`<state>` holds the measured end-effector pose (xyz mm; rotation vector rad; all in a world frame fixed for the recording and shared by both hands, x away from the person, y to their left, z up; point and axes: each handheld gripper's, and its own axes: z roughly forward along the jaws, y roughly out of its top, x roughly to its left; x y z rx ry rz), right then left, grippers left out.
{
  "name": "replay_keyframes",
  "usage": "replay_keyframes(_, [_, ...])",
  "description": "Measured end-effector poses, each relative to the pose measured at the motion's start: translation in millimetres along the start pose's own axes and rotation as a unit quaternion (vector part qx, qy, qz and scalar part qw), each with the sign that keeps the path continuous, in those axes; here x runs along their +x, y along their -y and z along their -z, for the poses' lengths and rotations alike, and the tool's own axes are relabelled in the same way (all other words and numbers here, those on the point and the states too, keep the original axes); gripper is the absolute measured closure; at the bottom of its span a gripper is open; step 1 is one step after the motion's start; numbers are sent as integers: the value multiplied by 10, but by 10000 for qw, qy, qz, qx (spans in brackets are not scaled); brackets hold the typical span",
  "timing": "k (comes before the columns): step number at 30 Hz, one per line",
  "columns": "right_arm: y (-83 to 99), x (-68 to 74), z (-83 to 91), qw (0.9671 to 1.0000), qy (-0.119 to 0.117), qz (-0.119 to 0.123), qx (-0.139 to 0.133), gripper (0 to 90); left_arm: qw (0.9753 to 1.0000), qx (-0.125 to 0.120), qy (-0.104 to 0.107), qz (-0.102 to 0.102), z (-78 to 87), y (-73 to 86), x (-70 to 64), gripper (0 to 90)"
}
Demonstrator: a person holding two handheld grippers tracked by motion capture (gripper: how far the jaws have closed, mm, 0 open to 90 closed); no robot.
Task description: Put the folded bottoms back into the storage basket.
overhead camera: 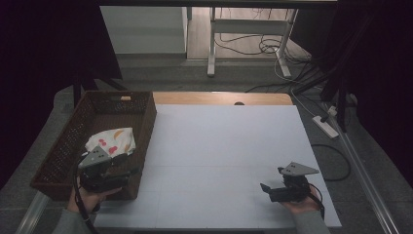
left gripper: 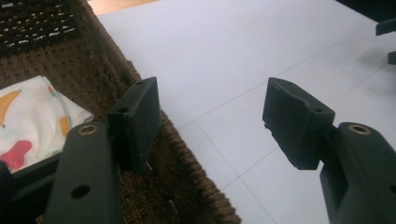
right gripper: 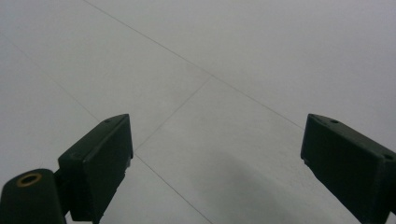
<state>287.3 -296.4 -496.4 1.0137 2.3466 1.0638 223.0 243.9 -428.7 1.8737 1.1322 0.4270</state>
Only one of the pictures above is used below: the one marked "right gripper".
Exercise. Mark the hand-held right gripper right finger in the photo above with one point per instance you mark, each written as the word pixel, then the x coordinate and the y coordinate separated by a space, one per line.
pixel 348 161

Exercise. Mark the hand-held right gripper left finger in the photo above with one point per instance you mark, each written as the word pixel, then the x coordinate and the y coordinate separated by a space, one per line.
pixel 96 165

